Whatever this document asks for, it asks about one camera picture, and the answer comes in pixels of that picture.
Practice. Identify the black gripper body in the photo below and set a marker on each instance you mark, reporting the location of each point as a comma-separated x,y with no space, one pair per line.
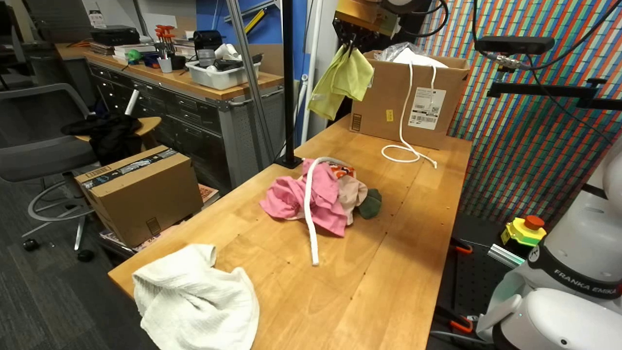
352,31

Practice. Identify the yellow-green cloth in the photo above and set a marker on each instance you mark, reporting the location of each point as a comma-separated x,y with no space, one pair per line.
340,80

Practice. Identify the pale pink cloth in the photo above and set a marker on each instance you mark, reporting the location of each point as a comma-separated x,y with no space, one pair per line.
352,191

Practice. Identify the white ribbed towel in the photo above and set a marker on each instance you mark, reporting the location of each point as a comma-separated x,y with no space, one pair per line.
194,303

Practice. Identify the clear plastic bag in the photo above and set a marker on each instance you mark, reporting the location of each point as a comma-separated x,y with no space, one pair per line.
391,51

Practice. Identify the white pole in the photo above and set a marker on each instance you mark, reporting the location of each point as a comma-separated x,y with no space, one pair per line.
311,64

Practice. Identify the cardboard box with white label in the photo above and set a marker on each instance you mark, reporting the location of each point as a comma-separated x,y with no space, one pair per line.
389,97

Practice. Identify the black pole stand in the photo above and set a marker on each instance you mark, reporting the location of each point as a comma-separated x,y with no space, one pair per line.
288,78

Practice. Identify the white sheet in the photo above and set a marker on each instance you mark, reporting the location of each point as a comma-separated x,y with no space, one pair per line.
424,60

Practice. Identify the silver metal pole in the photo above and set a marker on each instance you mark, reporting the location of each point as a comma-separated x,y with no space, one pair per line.
249,70

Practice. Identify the white plastic bin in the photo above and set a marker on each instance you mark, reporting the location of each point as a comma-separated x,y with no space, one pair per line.
220,78

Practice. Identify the blue panel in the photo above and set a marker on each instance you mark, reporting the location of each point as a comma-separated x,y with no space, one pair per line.
214,16

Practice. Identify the grey workbench with wooden top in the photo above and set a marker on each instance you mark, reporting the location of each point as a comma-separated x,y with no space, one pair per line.
194,123

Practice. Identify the white cup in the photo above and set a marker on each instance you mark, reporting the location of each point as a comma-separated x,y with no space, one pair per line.
165,64

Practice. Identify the orange clamp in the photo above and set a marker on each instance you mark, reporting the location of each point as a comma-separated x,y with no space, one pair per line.
461,325
461,247

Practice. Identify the black case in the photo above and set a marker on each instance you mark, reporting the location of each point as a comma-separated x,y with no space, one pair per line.
117,35

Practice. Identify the yellow red emergency stop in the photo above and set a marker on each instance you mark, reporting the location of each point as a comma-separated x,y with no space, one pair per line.
521,231

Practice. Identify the cardboard box with black tape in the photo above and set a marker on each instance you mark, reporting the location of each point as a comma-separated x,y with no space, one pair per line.
142,200

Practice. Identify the black garment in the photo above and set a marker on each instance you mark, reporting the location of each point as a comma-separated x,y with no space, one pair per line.
107,136

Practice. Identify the grey office chair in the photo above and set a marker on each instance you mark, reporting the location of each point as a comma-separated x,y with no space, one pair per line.
39,156

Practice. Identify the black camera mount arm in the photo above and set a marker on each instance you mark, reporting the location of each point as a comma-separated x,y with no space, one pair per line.
550,90

